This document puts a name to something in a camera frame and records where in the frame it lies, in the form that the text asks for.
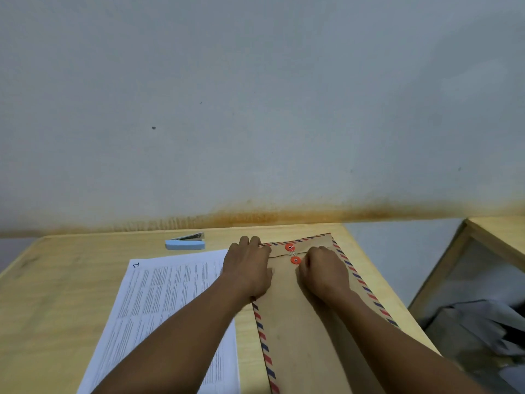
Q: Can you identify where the person's right hand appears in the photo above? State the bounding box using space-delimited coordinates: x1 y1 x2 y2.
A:
297 246 353 306

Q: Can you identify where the person's left hand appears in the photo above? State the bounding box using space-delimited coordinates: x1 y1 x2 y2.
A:
221 235 273 302

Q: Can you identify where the light blue stapler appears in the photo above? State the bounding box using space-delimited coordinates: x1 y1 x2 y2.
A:
165 231 206 251

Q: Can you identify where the brown envelope with striped edge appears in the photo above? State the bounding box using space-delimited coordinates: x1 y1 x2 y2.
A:
250 233 401 394

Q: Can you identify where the printed paper sheet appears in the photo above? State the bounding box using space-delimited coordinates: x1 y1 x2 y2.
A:
77 249 241 394

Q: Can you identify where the person's left forearm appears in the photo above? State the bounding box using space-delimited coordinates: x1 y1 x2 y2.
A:
92 279 253 394

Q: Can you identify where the person's right forearm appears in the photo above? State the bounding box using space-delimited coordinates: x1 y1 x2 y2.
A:
328 291 489 394

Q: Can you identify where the crumpled grey cloth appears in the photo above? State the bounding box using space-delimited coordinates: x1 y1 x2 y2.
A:
422 299 525 394

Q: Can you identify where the light wooden side table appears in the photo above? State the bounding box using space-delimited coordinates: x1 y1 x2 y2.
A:
408 216 525 325

